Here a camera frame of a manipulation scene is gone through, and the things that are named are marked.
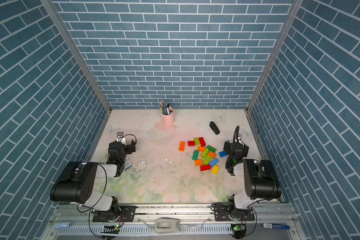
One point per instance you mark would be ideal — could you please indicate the lime lego brick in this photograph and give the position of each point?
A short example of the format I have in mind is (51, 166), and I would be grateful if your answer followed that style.
(197, 141)
(204, 153)
(207, 160)

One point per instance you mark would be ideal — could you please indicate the orange lego brick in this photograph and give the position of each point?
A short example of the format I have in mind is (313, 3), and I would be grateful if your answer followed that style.
(199, 162)
(212, 155)
(201, 149)
(182, 146)

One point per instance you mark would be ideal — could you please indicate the lime lego brick lower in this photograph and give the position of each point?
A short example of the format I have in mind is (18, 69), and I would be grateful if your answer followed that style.
(207, 160)

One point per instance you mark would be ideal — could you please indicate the lime lego brick top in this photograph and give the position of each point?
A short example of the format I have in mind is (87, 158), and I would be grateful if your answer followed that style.
(197, 141)

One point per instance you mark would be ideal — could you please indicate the white handheld device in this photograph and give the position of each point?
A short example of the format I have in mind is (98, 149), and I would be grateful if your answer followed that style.
(167, 225)

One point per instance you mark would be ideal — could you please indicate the white blue small box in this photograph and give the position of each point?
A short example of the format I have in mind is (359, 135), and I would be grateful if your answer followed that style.
(128, 164)

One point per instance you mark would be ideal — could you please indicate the blue white marker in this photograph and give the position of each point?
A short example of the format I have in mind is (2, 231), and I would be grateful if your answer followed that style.
(275, 226)

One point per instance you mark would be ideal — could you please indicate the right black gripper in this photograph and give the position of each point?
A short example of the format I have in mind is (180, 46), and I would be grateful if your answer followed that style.
(236, 146)

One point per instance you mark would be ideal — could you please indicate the light blue marker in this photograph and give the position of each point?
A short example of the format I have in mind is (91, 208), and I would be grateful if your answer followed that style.
(63, 225)

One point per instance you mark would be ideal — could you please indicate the black stapler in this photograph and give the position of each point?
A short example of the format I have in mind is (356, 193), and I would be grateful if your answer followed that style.
(214, 128)

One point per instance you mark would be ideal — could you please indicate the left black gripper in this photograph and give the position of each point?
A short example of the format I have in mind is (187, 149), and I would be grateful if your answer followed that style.
(129, 147)

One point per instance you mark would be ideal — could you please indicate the lime lego brick middle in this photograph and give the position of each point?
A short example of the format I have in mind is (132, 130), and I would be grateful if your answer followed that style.
(204, 153)

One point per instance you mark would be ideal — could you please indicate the pink pen cup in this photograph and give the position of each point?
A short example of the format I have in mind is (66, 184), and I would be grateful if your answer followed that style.
(169, 119)

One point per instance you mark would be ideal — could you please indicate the red lego brick top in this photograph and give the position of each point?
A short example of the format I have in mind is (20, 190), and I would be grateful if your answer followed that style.
(202, 142)

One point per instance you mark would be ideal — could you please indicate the pens in cup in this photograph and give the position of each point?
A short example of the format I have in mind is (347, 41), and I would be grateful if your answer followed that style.
(165, 108)

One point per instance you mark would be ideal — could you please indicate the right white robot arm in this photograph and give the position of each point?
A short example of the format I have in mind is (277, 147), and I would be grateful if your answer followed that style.
(260, 181)

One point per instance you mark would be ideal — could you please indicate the red lego brick bottom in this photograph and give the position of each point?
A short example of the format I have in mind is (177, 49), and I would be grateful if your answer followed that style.
(205, 168)

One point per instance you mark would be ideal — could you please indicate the blue lego brick right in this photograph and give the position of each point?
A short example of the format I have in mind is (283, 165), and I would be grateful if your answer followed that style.
(223, 154)

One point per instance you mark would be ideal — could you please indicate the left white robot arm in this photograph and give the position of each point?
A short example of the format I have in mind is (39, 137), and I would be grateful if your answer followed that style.
(76, 184)

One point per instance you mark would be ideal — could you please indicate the green lego brick right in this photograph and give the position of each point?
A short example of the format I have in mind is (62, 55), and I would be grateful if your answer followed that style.
(211, 149)

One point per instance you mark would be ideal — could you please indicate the yellow lego brick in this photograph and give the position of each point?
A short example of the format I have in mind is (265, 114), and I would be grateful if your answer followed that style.
(215, 169)

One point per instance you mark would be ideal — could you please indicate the blue lego brick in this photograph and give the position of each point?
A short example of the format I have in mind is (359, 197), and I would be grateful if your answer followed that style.
(213, 162)
(223, 154)

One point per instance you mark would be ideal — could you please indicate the blue lego brick lower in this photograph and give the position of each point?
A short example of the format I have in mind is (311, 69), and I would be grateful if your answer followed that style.
(213, 162)

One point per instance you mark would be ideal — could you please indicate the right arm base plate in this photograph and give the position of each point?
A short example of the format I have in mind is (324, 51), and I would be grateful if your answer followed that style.
(223, 213)

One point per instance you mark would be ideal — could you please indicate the dark green lego brick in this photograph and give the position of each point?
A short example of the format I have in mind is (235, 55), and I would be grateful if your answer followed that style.
(195, 155)

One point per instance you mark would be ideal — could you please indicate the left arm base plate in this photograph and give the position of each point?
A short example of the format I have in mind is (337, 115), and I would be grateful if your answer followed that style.
(120, 214)

